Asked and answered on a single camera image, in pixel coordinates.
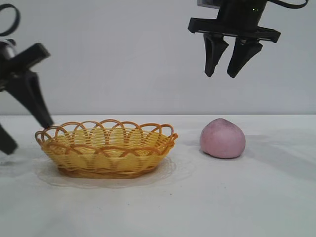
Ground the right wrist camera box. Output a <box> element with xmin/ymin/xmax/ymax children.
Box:
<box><xmin>197</xmin><ymin>0</ymin><xmax>220</xmax><ymax>8</ymax></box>

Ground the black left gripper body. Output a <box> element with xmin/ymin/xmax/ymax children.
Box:
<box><xmin>0</xmin><ymin>39</ymin><xmax>51</xmax><ymax>92</ymax></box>

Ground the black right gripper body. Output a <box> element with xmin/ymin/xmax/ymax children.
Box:
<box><xmin>188</xmin><ymin>0</ymin><xmax>281</xmax><ymax>44</ymax></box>

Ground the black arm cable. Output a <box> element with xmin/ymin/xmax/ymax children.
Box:
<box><xmin>268</xmin><ymin>0</ymin><xmax>310</xmax><ymax>10</ymax></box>
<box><xmin>0</xmin><ymin>3</ymin><xmax>22</xmax><ymax>37</ymax></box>

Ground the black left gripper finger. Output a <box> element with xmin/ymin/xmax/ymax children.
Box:
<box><xmin>0</xmin><ymin>123</ymin><xmax>18</xmax><ymax>156</ymax></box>
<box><xmin>6</xmin><ymin>71</ymin><xmax>54</xmax><ymax>128</ymax></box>

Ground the yellow woven plastic basket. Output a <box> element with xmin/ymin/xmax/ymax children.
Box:
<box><xmin>34</xmin><ymin>119</ymin><xmax>178</xmax><ymax>179</ymax></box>

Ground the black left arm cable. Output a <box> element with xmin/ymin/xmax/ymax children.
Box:
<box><xmin>0</xmin><ymin>3</ymin><xmax>22</xmax><ymax>37</ymax></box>

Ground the pink peach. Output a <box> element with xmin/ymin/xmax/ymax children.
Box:
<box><xmin>199</xmin><ymin>118</ymin><xmax>246</xmax><ymax>159</ymax></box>

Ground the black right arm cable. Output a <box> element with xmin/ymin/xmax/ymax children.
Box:
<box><xmin>268</xmin><ymin>0</ymin><xmax>310</xmax><ymax>10</ymax></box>

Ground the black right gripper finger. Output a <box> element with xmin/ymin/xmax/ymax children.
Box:
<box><xmin>227</xmin><ymin>38</ymin><xmax>263</xmax><ymax>79</ymax></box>
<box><xmin>203</xmin><ymin>33</ymin><xmax>229</xmax><ymax>78</ymax></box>

